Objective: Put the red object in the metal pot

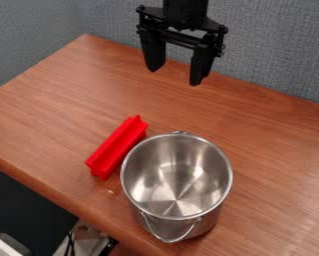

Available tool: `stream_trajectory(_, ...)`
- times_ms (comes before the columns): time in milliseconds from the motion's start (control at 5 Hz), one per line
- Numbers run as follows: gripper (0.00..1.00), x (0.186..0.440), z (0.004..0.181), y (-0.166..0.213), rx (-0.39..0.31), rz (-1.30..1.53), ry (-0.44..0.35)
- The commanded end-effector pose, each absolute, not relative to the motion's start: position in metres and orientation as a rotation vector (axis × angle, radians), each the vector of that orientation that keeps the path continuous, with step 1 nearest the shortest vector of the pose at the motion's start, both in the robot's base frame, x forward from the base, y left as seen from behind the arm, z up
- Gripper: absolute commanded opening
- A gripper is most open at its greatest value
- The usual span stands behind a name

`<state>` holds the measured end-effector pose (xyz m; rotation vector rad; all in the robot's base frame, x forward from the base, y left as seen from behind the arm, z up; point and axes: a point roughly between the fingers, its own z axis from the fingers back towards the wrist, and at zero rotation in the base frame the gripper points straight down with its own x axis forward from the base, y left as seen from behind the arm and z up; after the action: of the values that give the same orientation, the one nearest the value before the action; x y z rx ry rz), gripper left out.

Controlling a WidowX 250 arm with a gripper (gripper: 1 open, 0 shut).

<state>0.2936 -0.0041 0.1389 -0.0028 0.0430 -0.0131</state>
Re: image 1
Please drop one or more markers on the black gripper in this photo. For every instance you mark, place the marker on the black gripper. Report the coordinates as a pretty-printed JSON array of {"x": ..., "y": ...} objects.
[{"x": 181, "y": 22}]

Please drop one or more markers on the red plastic block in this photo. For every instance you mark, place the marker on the red plastic block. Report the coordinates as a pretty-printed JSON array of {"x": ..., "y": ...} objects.
[{"x": 112, "y": 150}]

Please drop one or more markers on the stainless steel pot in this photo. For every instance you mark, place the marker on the stainless steel pot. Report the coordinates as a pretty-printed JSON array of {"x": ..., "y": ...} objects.
[{"x": 177, "y": 178}]

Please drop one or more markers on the metal table leg bracket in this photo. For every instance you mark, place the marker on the metal table leg bracket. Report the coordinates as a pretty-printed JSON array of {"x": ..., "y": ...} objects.
[{"x": 86, "y": 241}]

